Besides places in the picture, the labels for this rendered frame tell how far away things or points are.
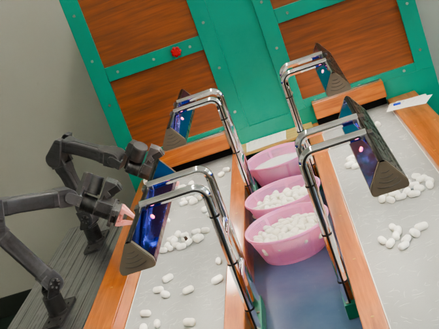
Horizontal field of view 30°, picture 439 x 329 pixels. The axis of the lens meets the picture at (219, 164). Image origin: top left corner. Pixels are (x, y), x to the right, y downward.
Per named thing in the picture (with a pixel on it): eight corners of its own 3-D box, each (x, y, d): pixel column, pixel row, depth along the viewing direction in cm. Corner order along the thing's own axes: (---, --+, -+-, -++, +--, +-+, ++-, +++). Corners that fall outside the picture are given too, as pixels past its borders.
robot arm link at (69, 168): (103, 217, 324) (65, 143, 316) (95, 224, 318) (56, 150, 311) (91, 220, 327) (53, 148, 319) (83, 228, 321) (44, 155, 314)
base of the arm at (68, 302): (67, 277, 275) (48, 283, 277) (52, 305, 256) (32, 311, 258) (76, 297, 278) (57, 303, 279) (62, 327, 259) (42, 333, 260)
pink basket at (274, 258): (255, 280, 241) (244, 251, 238) (253, 245, 266) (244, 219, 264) (341, 253, 238) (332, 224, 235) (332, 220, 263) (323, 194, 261)
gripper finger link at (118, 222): (144, 207, 274) (118, 198, 273) (142, 215, 267) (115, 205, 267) (138, 225, 276) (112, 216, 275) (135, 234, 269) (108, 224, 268)
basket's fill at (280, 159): (257, 193, 311) (252, 179, 310) (256, 175, 333) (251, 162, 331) (313, 175, 309) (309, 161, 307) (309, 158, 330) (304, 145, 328)
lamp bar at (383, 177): (373, 198, 169) (362, 166, 167) (340, 124, 229) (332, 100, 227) (410, 186, 168) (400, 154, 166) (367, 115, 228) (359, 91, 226)
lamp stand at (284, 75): (315, 191, 293) (277, 75, 281) (311, 174, 312) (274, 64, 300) (367, 175, 291) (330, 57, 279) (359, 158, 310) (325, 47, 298)
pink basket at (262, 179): (284, 193, 303) (276, 170, 300) (239, 190, 324) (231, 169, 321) (330, 162, 318) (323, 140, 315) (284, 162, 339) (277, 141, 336)
